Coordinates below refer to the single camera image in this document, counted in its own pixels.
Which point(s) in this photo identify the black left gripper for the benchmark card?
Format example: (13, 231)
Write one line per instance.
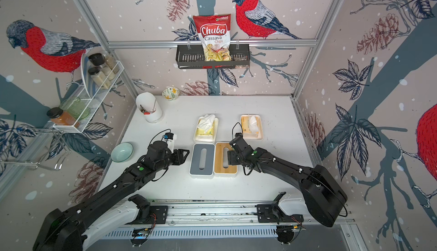
(179, 155)

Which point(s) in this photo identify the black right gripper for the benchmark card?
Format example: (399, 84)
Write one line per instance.
(231, 158)

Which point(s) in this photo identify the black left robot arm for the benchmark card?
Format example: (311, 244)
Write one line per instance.
(66, 230)

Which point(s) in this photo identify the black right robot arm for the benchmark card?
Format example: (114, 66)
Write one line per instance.
(323, 196)

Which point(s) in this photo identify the light green bowl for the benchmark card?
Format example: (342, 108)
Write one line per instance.
(122, 152)

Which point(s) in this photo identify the white utensil holder cup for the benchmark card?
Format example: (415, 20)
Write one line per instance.
(147, 101)

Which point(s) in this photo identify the floral patterned small bowl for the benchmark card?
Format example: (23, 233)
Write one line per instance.
(171, 93)

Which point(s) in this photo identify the black lid spice jar front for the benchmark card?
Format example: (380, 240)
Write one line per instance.
(99, 78)

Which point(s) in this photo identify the black lid spice jar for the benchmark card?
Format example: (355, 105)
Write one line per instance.
(105, 63)
(99, 78)

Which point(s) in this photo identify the green glass cup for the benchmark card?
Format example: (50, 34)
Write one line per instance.
(76, 108)

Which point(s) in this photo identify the orange sauce jar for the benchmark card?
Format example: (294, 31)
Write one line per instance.
(60, 117)

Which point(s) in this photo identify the black lid spice jar rear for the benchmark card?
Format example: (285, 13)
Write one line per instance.
(105, 63)

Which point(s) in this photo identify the red Chuba chips bag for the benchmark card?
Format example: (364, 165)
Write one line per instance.
(214, 34)

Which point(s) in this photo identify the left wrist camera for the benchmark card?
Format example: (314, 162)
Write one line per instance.
(169, 138)

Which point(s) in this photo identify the red handled tool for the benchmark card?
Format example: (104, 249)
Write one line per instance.
(145, 112)

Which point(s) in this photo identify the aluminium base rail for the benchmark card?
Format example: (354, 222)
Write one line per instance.
(220, 219)

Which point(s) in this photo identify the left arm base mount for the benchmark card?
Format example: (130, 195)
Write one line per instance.
(147, 215)

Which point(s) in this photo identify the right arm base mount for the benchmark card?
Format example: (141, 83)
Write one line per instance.
(288, 226)

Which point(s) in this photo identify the black wire wall basket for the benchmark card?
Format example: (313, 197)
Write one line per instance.
(192, 57)

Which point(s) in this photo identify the white wire wall shelf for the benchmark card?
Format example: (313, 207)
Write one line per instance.
(90, 94)

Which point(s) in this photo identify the chrome wire wall rack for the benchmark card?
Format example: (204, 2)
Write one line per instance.
(35, 149)

